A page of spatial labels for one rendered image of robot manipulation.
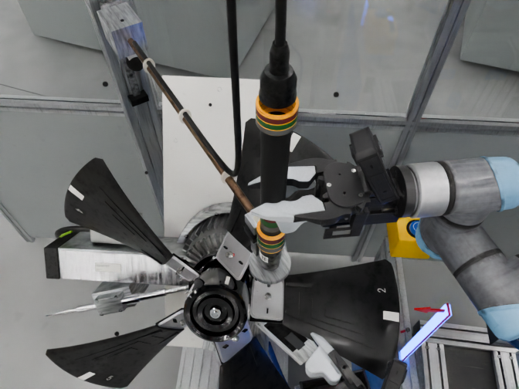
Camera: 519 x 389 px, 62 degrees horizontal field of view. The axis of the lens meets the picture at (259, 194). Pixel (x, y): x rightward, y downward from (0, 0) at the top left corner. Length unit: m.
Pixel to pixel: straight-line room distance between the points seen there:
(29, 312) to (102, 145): 1.01
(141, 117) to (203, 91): 0.36
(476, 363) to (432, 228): 1.36
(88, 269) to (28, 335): 1.32
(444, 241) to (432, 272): 1.67
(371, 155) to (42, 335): 2.00
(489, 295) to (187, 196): 0.67
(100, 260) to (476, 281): 0.75
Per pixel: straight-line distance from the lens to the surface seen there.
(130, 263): 1.01
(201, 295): 0.81
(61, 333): 2.28
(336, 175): 0.57
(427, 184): 0.59
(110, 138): 1.66
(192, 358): 2.00
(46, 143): 1.80
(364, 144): 0.51
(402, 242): 1.12
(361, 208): 0.55
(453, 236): 0.69
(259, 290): 0.87
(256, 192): 0.80
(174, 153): 1.03
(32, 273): 2.48
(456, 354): 2.01
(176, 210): 1.06
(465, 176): 0.62
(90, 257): 1.03
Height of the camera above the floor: 1.99
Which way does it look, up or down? 55 degrees down
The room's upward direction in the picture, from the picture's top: straight up
